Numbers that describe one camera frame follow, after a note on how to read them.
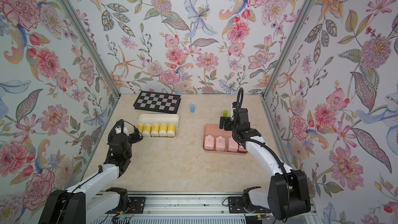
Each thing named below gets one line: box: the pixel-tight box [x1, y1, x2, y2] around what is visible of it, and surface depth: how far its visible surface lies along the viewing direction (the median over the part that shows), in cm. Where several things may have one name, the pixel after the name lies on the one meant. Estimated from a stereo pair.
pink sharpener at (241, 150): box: [237, 144, 249, 154], surface depth 90 cm
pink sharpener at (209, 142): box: [204, 134, 215, 151], surface depth 90 cm
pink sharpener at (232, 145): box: [228, 136, 239, 152], surface depth 90 cm
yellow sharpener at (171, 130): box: [167, 122, 176, 137], surface depth 95 cm
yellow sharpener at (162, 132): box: [159, 122, 168, 137], surface depth 95 cm
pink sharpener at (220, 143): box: [215, 135, 226, 152], surface depth 90 cm
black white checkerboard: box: [132, 90, 182, 114], surface depth 115 cm
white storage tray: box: [136, 113, 180, 140], surface depth 97 cm
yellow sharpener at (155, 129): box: [150, 122, 161, 137], surface depth 95 cm
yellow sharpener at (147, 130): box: [142, 122, 152, 138], surface depth 95 cm
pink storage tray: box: [203, 123, 248, 154], surface depth 90 cm
